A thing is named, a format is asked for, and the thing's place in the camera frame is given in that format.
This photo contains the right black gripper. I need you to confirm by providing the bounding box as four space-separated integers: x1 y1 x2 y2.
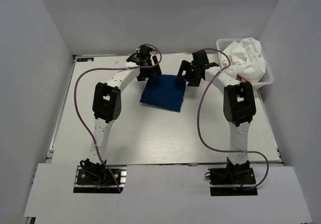
175 60 201 87

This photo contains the blue t shirt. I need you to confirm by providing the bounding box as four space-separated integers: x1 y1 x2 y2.
140 75 186 112

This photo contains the pink t shirt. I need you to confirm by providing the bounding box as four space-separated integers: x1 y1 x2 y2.
236 75 247 82

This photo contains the white t shirt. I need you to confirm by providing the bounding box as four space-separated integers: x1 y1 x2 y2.
220 37 266 82

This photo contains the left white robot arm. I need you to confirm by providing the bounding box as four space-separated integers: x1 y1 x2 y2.
87 44 162 164

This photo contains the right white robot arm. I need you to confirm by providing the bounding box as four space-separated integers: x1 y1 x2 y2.
177 50 256 183

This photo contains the blue table label sticker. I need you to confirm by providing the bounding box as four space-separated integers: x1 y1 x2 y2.
76 57 94 62

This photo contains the white plastic basket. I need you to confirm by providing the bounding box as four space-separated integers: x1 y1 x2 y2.
216 38 274 89

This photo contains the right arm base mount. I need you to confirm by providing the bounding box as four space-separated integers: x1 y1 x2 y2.
204 168 258 196

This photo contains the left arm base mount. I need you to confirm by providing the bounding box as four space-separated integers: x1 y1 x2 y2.
73 160 126 194

